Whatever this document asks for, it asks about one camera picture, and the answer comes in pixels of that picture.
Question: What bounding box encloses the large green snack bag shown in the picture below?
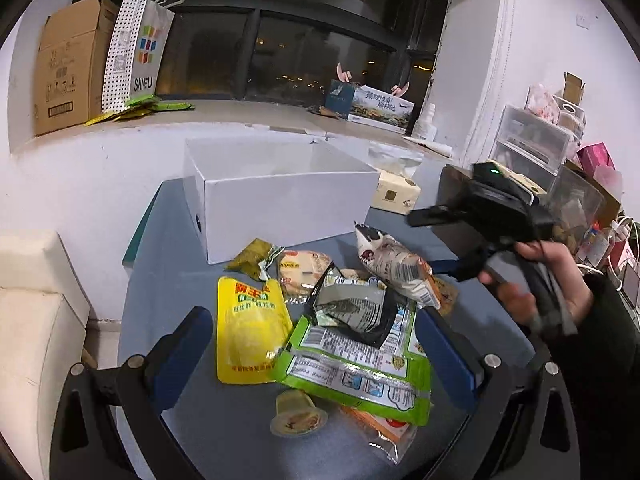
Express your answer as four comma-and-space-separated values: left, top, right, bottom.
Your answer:
272, 297, 432, 426

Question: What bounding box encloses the blue landscape gift box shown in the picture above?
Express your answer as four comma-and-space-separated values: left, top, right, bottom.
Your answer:
324, 80, 414, 134

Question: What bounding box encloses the white dotted shopping bag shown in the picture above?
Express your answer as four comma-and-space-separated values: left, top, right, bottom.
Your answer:
101, 0, 186, 114

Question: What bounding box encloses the white open cardboard box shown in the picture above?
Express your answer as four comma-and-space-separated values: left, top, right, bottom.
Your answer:
183, 136, 378, 264

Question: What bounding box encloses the white plastic bottle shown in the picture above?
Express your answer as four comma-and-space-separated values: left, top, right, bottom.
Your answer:
412, 103, 437, 142

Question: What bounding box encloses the clear plastic drawer organizer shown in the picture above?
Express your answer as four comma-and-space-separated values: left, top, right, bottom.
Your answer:
490, 104, 575, 192

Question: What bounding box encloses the brown cardboard box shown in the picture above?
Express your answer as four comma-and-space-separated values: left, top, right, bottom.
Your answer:
34, 0, 118, 136

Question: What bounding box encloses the orange clear snack packet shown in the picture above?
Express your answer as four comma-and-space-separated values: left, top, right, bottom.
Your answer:
340, 406, 418, 466

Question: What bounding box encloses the beige round cracker packet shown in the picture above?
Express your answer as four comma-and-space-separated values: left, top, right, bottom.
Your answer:
278, 250, 332, 298

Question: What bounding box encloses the white brown snack bag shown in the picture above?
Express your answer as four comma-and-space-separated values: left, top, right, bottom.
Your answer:
355, 224, 442, 310

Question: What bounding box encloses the green yellow packets pile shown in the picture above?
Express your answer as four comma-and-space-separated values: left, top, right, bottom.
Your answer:
85, 98, 195, 126

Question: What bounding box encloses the yellow snack pouch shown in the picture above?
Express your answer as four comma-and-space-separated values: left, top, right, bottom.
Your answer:
216, 276, 293, 385

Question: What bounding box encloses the person's right hand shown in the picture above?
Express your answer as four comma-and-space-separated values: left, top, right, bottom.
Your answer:
478, 242, 593, 326

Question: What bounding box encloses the jelly cup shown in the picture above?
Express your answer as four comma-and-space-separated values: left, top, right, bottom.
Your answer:
270, 389, 328, 438

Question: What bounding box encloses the beige tissue pack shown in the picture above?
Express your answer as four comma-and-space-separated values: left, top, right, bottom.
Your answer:
371, 169, 421, 216

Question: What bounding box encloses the olive green small packet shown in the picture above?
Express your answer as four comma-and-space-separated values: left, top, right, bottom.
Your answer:
226, 238, 280, 282

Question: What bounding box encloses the pink box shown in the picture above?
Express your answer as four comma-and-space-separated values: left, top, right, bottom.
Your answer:
577, 142, 615, 177

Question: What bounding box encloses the black grey snack packet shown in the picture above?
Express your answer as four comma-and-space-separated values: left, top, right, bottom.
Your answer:
305, 263, 398, 349

